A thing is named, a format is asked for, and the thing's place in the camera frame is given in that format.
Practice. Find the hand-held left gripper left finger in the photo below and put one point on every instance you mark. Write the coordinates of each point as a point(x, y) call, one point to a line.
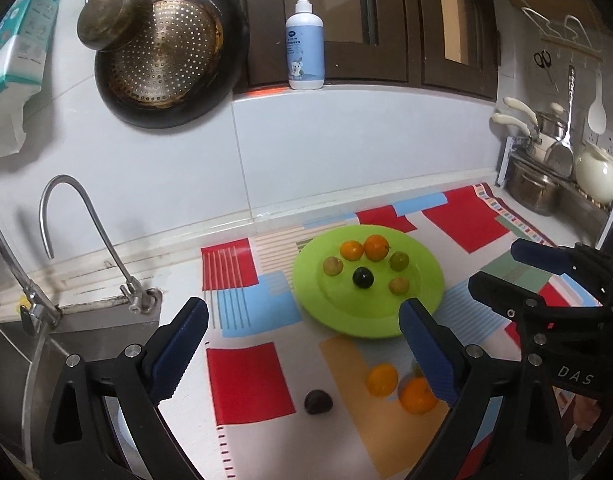
point(179, 350)

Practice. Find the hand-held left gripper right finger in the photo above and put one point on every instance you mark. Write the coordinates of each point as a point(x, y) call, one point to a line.
point(429, 355)

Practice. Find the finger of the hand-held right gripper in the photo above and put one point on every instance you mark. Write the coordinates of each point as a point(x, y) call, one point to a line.
point(506, 297)
point(541, 256)

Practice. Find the green tangerine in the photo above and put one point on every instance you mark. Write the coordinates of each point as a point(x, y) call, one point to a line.
point(416, 369)
point(400, 261)

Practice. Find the orange tangerine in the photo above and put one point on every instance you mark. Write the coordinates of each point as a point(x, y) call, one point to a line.
point(416, 396)
point(351, 250)
point(376, 247)
point(382, 379)

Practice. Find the tan round fruit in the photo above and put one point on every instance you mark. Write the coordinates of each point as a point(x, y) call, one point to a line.
point(399, 285)
point(332, 265)

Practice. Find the dark purple plum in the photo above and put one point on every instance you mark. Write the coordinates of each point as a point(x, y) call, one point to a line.
point(319, 401)
point(363, 277)

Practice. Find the green plate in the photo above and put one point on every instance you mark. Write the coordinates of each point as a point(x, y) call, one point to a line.
point(336, 310)

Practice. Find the person's right hand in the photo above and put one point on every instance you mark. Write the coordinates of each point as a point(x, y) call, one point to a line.
point(587, 410)

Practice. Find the steel dish rack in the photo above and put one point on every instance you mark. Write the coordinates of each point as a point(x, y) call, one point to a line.
point(581, 210)

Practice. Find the stainless steel pot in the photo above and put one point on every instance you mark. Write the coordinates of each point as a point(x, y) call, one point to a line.
point(533, 187)

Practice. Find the stainless steel sink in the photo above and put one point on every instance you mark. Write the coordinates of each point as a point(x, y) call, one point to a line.
point(86, 330)

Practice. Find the colourful patchwork table mat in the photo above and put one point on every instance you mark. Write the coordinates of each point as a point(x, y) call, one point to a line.
point(266, 310)

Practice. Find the cream ceramic jug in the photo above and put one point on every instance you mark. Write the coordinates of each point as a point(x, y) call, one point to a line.
point(596, 175)

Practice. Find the metal skimmer ladle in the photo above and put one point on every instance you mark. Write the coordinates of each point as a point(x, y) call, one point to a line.
point(562, 155)

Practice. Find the white rice paddle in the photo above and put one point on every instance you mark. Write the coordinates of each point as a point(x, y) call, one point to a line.
point(597, 112)

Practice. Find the yellow sponge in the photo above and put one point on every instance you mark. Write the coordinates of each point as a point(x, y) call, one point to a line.
point(24, 306)

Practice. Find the thin gooseneck faucet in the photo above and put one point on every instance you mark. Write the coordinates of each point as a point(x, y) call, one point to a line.
point(86, 210)

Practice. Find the chrome pull-down faucet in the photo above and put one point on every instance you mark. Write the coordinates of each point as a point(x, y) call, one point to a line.
point(21, 290)

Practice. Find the black scissors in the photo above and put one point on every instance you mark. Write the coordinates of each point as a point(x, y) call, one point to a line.
point(542, 59)

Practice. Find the white plastic bag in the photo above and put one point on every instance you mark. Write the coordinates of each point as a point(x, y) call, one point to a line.
point(6, 125)

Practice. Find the black perforated frying pan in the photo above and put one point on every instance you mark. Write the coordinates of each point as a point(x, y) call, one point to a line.
point(171, 55)

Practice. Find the white pump soap bottle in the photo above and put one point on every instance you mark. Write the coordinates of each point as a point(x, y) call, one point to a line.
point(306, 45)

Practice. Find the small brass saucepan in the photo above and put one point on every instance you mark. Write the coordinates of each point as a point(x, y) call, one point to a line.
point(114, 17)

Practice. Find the teal paper towel pack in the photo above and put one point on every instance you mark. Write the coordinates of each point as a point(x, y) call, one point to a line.
point(21, 45)

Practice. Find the wall socket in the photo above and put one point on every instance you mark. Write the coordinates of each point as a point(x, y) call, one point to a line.
point(606, 141)

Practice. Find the dark wooden window frame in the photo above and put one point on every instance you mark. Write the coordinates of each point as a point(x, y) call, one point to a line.
point(386, 20)

